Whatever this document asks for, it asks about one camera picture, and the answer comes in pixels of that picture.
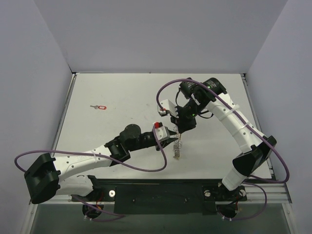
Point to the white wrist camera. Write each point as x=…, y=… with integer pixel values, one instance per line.
x=167, y=108
x=162, y=132

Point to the aluminium frame rail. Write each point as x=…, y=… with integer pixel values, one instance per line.
x=275, y=194

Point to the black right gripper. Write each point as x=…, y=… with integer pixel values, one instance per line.
x=185, y=124

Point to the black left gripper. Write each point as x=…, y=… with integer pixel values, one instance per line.
x=160, y=143

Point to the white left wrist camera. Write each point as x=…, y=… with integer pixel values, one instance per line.
x=162, y=132

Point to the steel keyring disc with rings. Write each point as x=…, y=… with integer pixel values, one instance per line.
x=177, y=147

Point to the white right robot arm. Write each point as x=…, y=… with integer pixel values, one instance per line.
x=213, y=97

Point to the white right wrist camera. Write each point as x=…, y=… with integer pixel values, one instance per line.
x=167, y=108

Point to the red tag key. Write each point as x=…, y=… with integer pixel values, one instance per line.
x=99, y=107

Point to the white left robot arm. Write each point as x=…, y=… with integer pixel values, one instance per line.
x=64, y=174

